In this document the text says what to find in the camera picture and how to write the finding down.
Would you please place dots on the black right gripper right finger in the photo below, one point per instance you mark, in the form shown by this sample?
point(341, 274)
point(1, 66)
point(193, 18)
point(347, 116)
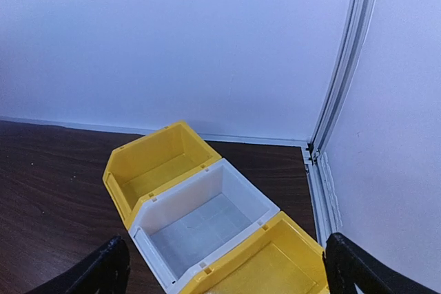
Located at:
point(350, 269)

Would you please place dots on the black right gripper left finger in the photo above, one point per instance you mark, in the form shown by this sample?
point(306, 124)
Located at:
point(105, 270)

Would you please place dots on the yellow bin right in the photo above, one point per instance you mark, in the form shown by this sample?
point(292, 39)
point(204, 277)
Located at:
point(280, 257)

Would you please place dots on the yellow bin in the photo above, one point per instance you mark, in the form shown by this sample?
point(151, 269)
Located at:
point(146, 167)
point(280, 257)

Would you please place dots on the white plastic bin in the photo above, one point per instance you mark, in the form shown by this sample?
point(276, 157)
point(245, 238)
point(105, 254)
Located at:
point(198, 221)

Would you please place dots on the yellow bin left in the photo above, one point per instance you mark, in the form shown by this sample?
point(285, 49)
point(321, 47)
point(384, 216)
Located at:
point(146, 167)

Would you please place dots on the right aluminium corner post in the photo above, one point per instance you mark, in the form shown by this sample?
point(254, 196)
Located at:
point(326, 211)

